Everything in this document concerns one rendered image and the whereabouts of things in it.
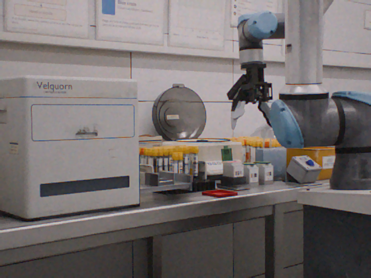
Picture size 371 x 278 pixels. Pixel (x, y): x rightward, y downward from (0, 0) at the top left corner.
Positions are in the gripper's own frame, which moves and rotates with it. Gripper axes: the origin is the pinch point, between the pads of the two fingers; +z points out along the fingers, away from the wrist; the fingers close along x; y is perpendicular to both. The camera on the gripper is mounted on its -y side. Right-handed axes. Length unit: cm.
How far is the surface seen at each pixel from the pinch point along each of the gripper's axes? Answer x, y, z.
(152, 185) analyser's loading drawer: -43.4, 18.7, 13.2
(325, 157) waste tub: 23.2, 6.8, 10.4
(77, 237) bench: -65, 27, 22
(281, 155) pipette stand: 11.2, -0.4, 8.8
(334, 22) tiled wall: 99, -67, -53
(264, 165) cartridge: -0.6, 6.6, 11.2
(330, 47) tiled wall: 97, -67, -41
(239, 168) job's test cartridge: -12.6, 11.1, 11.2
